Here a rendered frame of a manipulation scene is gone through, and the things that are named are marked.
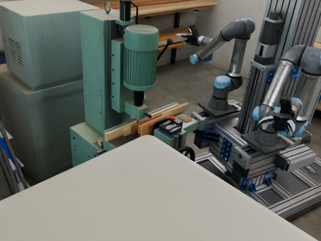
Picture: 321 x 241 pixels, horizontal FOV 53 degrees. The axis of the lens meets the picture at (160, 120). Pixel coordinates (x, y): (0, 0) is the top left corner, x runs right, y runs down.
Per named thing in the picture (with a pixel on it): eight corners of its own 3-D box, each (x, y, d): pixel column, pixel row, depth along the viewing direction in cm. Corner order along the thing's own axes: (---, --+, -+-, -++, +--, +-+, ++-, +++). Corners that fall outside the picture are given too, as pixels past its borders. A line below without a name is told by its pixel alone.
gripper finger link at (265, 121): (257, 133, 147) (274, 129, 150) (259, 121, 144) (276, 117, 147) (253, 130, 150) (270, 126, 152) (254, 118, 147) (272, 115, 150)
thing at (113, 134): (106, 141, 179) (106, 134, 176) (104, 140, 180) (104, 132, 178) (178, 110, 217) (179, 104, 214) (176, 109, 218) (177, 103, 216)
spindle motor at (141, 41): (137, 94, 166) (140, 35, 151) (116, 83, 177) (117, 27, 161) (161, 86, 178) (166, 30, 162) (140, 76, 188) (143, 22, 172)
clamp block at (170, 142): (168, 153, 179) (170, 140, 174) (152, 142, 187) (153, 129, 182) (186, 144, 188) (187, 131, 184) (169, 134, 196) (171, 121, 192)
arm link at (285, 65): (285, 36, 177) (249, 115, 171) (305, 41, 172) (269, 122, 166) (285, 47, 187) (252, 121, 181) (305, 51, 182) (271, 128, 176)
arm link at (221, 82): (208, 93, 240) (211, 77, 233) (219, 89, 248) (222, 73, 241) (221, 99, 233) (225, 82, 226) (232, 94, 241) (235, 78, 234)
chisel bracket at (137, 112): (139, 123, 183) (139, 110, 178) (123, 113, 191) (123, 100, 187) (148, 119, 187) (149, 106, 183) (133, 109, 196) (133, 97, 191)
